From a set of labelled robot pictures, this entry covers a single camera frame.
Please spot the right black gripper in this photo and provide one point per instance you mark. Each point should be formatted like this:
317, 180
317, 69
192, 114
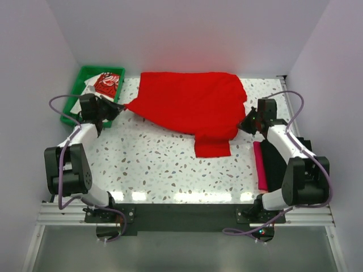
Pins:
244, 124

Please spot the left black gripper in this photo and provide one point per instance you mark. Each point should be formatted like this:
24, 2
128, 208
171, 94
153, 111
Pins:
114, 107

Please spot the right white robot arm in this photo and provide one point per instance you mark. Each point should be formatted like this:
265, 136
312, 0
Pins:
306, 181

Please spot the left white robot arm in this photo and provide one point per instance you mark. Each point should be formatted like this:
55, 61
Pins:
67, 169

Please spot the white t shirt red print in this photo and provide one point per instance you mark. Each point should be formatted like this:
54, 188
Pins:
102, 84

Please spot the green plastic bin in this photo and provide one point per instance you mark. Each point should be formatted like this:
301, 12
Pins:
72, 100

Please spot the folded black t shirt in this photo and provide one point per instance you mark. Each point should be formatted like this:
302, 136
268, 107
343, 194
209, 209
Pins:
274, 164

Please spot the folded magenta t shirt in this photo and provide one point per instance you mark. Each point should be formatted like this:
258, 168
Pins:
262, 180

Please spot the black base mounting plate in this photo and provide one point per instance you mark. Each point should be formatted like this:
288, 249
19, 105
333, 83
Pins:
125, 219

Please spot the aluminium frame rail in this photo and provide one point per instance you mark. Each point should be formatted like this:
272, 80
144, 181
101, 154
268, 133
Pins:
227, 214

